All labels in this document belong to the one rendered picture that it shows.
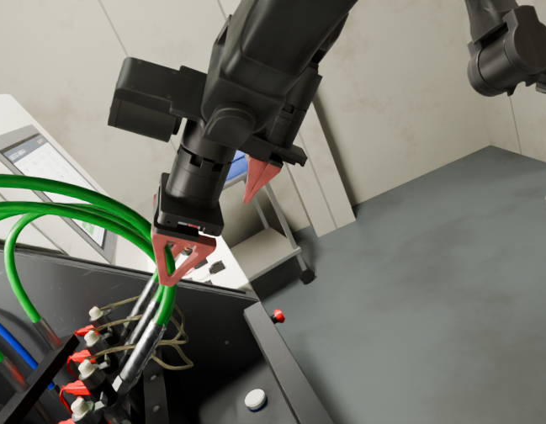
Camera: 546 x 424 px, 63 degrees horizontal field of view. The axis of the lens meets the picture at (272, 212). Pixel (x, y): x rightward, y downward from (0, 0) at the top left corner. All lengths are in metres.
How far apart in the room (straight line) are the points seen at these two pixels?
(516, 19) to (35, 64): 2.90
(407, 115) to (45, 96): 2.49
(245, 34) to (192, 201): 0.19
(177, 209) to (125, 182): 2.84
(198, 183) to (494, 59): 0.50
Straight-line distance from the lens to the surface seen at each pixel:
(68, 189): 0.50
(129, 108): 0.42
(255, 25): 0.32
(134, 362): 0.57
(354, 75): 3.28
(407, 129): 3.48
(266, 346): 0.81
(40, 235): 0.90
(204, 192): 0.45
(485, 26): 0.80
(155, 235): 0.45
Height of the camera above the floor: 1.42
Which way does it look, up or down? 21 degrees down
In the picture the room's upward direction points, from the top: 24 degrees counter-clockwise
